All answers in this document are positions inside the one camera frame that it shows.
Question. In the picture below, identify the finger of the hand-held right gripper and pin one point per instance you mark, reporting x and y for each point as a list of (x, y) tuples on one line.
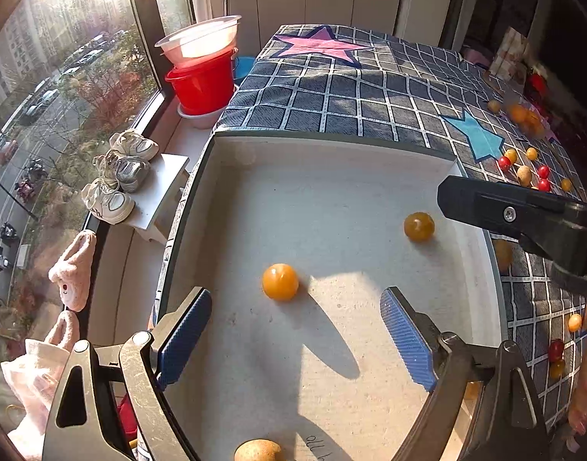
[(490, 206)]

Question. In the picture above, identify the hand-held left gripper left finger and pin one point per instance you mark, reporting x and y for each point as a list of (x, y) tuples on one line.
[(185, 331)]

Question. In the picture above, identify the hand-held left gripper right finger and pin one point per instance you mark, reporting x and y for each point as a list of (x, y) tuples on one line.
[(408, 341)]

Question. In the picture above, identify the dark orange ball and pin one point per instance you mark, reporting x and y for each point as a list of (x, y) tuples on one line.
[(419, 226)]

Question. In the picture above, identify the yellow round plum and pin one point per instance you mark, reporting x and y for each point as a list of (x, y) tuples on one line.
[(575, 322), (557, 369), (511, 154), (280, 282), (494, 105), (532, 153), (566, 184)]

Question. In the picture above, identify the brown round fruit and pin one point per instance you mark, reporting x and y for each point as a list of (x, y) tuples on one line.
[(524, 175), (257, 451)]

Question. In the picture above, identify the white shallow tray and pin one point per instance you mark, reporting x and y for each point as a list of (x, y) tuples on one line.
[(322, 201)]

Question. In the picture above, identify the red cherry tomato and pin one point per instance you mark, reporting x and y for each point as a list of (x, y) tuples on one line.
[(543, 171), (544, 185), (504, 163), (556, 349)]

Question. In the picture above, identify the clear bag of oranges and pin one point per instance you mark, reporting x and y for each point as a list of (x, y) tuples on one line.
[(526, 116)]

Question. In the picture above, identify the pink plush slipper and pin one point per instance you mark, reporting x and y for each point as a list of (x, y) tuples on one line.
[(65, 329), (75, 269)]

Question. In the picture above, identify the white step stool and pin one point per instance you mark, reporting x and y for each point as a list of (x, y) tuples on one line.
[(163, 187)]

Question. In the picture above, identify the white sneaker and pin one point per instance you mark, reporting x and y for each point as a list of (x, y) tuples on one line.
[(108, 201), (135, 145)]

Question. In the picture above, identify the patterned gift bag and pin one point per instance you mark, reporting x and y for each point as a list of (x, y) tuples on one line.
[(511, 53)]

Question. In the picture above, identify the pale pink cloth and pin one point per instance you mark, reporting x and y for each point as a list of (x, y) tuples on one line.
[(32, 384)]

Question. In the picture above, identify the grey checked star blanket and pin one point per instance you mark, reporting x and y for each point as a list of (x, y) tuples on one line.
[(370, 86)]

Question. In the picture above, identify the grey silver sneaker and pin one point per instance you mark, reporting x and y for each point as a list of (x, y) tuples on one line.
[(127, 170)]

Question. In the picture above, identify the person's bare leg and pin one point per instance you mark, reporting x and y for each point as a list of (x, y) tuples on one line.
[(586, 384)]

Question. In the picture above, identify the black screen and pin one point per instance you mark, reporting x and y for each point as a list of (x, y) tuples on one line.
[(571, 33)]

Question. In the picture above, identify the white plastic basin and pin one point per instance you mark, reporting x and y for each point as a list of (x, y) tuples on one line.
[(202, 119)]

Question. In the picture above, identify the red plastic bucket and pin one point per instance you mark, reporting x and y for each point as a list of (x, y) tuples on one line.
[(202, 84)]

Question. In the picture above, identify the blue plastic basin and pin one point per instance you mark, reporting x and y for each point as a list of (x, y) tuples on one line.
[(245, 68)]

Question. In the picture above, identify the clear plastic basin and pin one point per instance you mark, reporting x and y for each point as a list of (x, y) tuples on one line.
[(202, 41)]

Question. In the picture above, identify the dark window frame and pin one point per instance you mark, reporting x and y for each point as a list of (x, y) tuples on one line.
[(149, 19)]

